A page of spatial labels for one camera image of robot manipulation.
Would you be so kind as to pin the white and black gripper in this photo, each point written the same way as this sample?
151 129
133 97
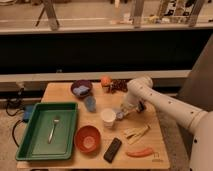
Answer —
132 103

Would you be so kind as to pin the small blue towel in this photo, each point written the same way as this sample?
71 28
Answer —
119 115

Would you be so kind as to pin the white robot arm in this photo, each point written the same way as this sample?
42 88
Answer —
196 120

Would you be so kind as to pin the white paper cup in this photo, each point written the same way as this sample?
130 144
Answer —
108 117

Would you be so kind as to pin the dark red grape bunch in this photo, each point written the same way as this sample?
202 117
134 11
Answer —
118 85

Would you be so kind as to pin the orange fruit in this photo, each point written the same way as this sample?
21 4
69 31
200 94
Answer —
106 81

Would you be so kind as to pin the blue plastic cup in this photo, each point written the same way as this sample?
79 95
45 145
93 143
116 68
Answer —
90 103

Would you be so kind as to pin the black remote control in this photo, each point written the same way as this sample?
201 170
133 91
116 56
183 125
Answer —
112 150

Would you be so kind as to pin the orange carrot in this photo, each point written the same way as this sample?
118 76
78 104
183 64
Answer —
143 153

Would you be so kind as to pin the blue cloth in bowl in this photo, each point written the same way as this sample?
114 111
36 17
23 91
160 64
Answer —
81 90

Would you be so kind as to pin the purple bowl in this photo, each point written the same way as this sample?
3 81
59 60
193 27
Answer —
78 83

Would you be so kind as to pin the orange bowl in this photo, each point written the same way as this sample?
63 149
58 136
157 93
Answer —
87 139

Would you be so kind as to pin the metal spoon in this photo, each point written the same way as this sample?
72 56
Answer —
55 122

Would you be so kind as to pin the blue power box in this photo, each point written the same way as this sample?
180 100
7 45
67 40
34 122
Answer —
27 112

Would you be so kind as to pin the green plastic tray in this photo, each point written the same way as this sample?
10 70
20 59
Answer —
34 144

